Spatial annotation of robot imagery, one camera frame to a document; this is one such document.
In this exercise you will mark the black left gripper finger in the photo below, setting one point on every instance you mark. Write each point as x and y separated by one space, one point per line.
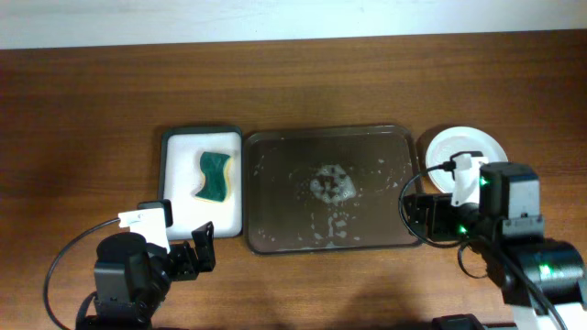
184 265
203 238

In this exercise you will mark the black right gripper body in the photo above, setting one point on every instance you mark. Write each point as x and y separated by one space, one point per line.
445 219

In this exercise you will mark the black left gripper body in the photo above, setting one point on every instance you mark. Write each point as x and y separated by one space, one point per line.
164 280

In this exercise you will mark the green yellow sponge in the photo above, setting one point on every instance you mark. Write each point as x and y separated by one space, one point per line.
214 167

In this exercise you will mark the grey-green plate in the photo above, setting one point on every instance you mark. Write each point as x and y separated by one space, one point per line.
462 138

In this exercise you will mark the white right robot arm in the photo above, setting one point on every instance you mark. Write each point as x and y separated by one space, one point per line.
541 279

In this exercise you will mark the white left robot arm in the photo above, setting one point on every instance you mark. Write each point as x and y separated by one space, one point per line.
132 278

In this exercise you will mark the white soapy sponge tray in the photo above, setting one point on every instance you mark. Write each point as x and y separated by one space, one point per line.
181 178

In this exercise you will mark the dark brown plastic tray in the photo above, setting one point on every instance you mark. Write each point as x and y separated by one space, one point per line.
326 189

